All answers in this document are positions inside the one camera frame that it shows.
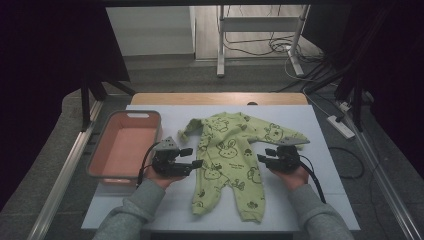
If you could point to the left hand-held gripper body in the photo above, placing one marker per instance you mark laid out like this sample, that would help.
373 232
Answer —
166 163

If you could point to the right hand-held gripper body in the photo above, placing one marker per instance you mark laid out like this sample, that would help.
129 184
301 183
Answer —
286 160

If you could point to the green printed baby romper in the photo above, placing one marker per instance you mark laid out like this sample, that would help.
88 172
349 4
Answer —
230 166

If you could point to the pink plastic basket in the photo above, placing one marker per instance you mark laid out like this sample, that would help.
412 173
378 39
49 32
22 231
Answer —
123 146

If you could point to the person's left hand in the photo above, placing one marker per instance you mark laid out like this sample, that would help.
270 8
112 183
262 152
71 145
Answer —
163 180

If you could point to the person's right hand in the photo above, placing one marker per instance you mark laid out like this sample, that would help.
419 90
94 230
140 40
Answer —
293 178

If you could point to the white board table cover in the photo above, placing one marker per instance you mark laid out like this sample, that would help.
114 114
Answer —
293 206

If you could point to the white power strip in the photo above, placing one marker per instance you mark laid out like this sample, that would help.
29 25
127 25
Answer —
340 127

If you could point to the white plug adapter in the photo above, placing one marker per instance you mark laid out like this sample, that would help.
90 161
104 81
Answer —
345 106

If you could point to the black metal stand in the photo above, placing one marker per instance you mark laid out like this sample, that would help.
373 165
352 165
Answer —
85 106
358 106

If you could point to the white panel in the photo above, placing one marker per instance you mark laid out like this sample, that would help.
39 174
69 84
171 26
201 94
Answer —
150 30

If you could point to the dark curtain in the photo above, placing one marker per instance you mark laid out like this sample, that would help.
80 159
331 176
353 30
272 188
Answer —
400 83
40 83

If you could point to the aluminium floor rail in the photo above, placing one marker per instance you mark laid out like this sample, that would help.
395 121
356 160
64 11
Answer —
63 180
387 186

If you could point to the white metal stand frame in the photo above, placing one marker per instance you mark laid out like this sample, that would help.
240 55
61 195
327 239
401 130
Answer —
256 24

